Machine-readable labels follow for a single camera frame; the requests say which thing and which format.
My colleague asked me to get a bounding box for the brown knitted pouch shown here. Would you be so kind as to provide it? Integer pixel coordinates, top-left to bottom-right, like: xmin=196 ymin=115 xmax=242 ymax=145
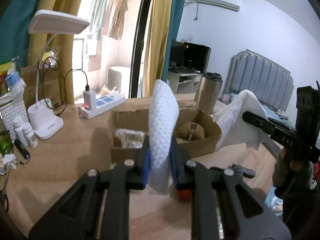
xmin=177 ymin=122 xmax=205 ymax=140

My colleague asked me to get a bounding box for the white charger plug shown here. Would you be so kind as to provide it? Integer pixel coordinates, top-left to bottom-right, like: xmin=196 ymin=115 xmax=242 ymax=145
xmin=83 ymin=85 xmax=97 ymax=111

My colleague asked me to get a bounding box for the hanging teal shirt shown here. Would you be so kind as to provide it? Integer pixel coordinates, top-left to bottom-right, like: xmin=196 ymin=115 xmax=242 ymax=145
xmin=89 ymin=0 xmax=107 ymax=41

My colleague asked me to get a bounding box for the red round object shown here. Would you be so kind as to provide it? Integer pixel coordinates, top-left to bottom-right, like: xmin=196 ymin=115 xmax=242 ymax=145
xmin=176 ymin=190 xmax=192 ymax=202

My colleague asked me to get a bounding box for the grey dotted sock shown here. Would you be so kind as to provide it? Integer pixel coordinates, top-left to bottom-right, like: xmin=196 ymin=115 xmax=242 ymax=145
xmin=209 ymin=164 xmax=256 ymax=179

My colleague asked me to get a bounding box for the black monitor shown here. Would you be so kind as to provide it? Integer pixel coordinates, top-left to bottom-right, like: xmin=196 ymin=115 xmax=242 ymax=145
xmin=169 ymin=40 xmax=211 ymax=74

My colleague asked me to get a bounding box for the white dotted cloth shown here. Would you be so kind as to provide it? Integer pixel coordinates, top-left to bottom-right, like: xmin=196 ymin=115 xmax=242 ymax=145
xmin=149 ymin=80 xmax=180 ymax=195

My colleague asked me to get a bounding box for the white power strip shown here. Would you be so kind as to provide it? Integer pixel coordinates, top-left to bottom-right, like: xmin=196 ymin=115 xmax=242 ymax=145
xmin=78 ymin=93 xmax=126 ymax=120

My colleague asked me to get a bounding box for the white air conditioner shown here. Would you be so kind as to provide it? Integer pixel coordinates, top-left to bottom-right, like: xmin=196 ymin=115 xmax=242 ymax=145
xmin=185 ymin=0 xmax=242 ymax=11

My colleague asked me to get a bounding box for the brown cardboard carton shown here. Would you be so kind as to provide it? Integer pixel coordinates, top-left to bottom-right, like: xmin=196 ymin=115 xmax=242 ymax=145
xmin=20 ymin=66 xmax=61 ymax=108

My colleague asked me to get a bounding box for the black marker pen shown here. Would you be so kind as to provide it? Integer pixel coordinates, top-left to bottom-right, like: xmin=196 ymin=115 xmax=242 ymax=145
xmin=14 ymin=139 xmax=30 ymax=160

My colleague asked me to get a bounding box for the hanging beige shirt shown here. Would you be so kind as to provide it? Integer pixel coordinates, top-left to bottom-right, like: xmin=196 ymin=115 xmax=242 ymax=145
xmin=102 ymin=0 xmax=128 ymax=40

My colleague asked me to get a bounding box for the grey padded headboard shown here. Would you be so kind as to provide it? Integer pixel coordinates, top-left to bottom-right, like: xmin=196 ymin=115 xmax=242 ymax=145
xmin=222 ymin=49 xmax=294 ymax=111

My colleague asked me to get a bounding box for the white paper towel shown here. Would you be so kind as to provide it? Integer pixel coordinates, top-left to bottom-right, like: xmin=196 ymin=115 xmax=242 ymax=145
xmin=213 ymin=89 xmax=268 ymax=151

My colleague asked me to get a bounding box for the white tv stand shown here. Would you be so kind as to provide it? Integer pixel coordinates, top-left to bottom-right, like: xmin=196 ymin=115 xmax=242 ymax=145
xmin=168 ymin=72 xmax=202 ymax=94

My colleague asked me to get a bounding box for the white desk lamp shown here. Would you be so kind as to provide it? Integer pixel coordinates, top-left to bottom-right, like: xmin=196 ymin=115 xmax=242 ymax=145
xmin=27 ymin=9 xmax=89 ymax=140

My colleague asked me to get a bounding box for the steel travel mug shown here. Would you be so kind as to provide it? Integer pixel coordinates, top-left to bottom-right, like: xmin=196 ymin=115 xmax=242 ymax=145
xmin=195 ymin=72 xmax=223 ymax=115

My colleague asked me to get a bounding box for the white pill bottle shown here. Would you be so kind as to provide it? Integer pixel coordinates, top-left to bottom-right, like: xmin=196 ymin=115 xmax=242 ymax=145
xmin=13 ymin=115 xmax=28 ymax=147
xmin=22 ymin=122 xmax=38 ymax=148

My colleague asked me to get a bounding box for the white plastic basket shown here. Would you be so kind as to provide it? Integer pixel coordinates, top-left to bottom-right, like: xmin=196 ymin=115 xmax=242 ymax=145
xmin=1 ymin=99 xmax=29 ymax=141

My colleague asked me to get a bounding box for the brown cardboard box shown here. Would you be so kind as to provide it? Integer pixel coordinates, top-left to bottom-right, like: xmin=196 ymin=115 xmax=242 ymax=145
xmin=108 ymin=106 xmax=221 ymax=167

